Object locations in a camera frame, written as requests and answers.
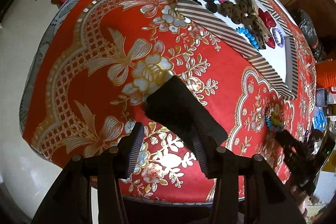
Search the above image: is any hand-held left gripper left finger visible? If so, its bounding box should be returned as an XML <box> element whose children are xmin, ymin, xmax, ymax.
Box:
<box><xmin>31</xmin><ymin>122</ymin><xmax>145</xmax><ymax>224</ymax></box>

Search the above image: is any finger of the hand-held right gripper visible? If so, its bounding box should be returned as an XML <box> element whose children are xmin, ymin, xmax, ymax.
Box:
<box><xmin>275</xmin><ymin>130</ymin><xmax>300</xmax><ymax>154</ymax></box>

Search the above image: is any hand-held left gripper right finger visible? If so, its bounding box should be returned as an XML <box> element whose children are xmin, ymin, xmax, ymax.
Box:
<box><xmin>192</xmin><ymin>132</ymin><xmax>307</xmax><ymax>224</ymax></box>

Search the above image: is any blue and green bead bracelet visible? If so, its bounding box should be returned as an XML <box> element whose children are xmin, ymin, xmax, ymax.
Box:
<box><xmin>265</xmin><ymin>107</ymin><xmax>286</xmax><ymax>132</ymax></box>

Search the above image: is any black cloth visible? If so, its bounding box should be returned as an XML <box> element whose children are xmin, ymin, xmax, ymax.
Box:
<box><xmin>145</xmin><ymin>76</ymin><xmax>228</xmax><ymax>149</ymax></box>

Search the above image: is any striped cardboard tray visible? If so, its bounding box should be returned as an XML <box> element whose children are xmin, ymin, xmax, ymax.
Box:
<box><xmin>175</xmin><ymin>0</ymin><xmax>299</xmax><ymax>100</ymax></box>

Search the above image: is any person's right hand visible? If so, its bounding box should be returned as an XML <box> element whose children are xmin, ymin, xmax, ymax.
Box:
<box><xmin>289</xmin><ymin>184</ymin><xmax>308</xmax><ymax>215</ymax></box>

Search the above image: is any blue plastic bag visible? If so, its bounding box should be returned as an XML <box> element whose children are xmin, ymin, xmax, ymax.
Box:
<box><xmin>313</xmin><ymin>108</ymin><xmax>328</xmax><ymax>130</ymax></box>

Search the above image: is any red floral tablecloth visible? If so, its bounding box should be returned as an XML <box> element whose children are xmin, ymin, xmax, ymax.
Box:
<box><xmin>22</xmin><ymin>0</ymin><xmax>319</xmax><ymax>204</ymax></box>

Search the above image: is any black plastic bag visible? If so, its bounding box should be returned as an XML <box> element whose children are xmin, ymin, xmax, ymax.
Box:
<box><xmin>296</xmin><ymin>9</ymin><xmax>323</xmax><ymax>60</ymax></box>

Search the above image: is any leopard print scrunchie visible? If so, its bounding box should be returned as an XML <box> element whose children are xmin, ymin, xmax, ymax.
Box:
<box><xmin>244</xmin><ymin>0</ymin><xmax>273</xmax><ymax>50</ymax></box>

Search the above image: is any red hair bow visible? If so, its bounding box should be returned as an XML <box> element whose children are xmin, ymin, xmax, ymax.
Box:
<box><xmin>257</xmin><ymin>9</ymin><xmax>277</xmax><ymax>49</ymax></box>

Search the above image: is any brown scrunchie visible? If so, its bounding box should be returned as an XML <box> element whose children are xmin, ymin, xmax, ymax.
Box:
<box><xmin>219</xmin><ymin>0</ymin><xmax>254</xmax><ymax>25</ymax></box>

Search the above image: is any purple bead bracelet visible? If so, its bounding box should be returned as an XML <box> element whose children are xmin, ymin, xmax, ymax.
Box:
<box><xmin>271</xmin><ymin>28</ymin><xmax>286</xmax><ymax>48</ymax></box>

